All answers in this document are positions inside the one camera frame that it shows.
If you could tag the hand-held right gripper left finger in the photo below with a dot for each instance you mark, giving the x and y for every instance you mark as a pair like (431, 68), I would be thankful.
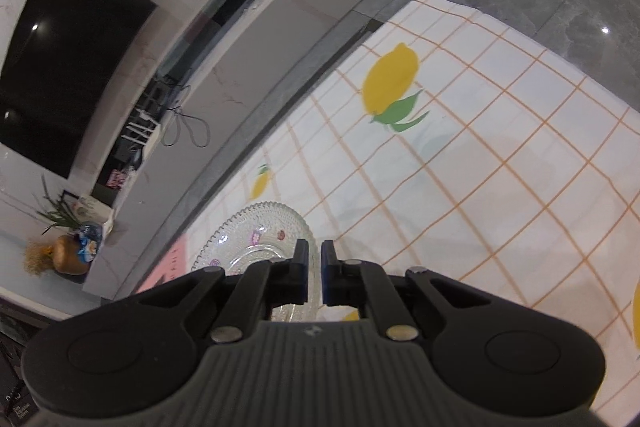
(302, 267)

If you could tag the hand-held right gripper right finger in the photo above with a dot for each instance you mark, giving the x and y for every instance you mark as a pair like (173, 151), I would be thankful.
(327, 267)

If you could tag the large glass plate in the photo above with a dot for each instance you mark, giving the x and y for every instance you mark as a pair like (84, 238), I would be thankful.
(250, 227)

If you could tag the pink photo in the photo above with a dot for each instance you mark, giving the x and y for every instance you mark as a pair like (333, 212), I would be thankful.
(118, 178)

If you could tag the lemon print tablecloth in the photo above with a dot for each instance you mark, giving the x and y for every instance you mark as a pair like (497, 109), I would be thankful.
(500, 157)

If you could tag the grey television cabinet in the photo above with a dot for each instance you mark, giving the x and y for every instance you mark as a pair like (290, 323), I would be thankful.
(225, 72)

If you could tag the white router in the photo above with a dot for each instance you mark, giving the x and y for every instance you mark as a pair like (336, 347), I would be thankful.
(140, 127)

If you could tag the blue snack bag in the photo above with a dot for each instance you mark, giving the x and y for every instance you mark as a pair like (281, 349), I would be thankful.
(89, 242)

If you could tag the brown vase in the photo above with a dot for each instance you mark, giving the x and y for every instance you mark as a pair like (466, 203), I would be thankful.
(70, 257)

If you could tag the grass-like potted plant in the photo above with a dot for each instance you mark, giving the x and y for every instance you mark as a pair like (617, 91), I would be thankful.
(60, 212)

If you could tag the dried flowers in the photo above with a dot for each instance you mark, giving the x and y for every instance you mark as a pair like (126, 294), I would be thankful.
(37, 257)

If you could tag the black box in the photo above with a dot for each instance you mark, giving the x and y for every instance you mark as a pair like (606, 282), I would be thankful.
(15, 357)

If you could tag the black television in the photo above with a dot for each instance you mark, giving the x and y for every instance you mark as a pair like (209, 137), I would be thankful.
(65, 57)

